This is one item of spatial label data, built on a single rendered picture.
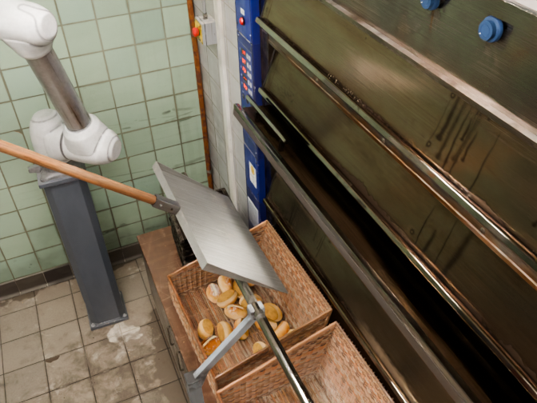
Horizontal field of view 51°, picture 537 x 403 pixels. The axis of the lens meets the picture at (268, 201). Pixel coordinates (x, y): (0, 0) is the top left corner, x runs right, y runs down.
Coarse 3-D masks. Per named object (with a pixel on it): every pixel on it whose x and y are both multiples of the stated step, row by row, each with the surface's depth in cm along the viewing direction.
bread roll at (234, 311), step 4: (232, 304) 232; (236, 304) 232; (228, 308) 231; (232, 308) 230; (236, 308) 229; (240, 308) 230; (244, 308) 231; (228, 312) 230; (232, 312) 229; (236, 312) 229; (240, 312) 229; (244, 312) 230; (228, 316) 231; (232, 316) 230; (236, 316) 229; (240, 316) 230; (244, 316) 230
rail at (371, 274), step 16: (240, 112) 198; (256, 128) 189; (288, 176) 169; (304, 192) 162; (320, 208) 156; (336, 224) 151; (352, 256) 143; (368, 272) 137; (384, 288) 133; (400, 304) 129; (416, 336) 123; (432, 352) 119; (448, 368) 116; (464, 384) 113; (464, 400) 112
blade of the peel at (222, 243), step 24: (168, 168) 201; (168, 192) 185; (192, 192) 201; (216, 192) 216; (192, 216) 184; (216, 216) 197; (240, 216) 211; (192, 240) 167; (216, 240) 180; (240, 240) 193; (216, 264) 167; (240, 264) 177; (264, 264) 189
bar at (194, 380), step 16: (240, 288) 169; (256, 304) 163; (256, 320) 165; (240, 336) 166; (272, 336) 154; (224, 352) 168; (208, 368) 169; (288, 368) 146; (192, 384) 169; (192, 400) 174; (304, 400) 139
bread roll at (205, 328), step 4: (204, 320) 225; (208, 320) 227; (200, 324) 223; (204, 324) 223; (208, 324) 225; (212, 324) 226; (200, 328) 221; (204, 328) 221; (208, 328) 222; (212, 328) 224; (200, 332) 221; (204, 332) 220; (208, 332) 220; (212, 332) 222; (200, 336) 221; (204, 336) 220; (208, 336) 220
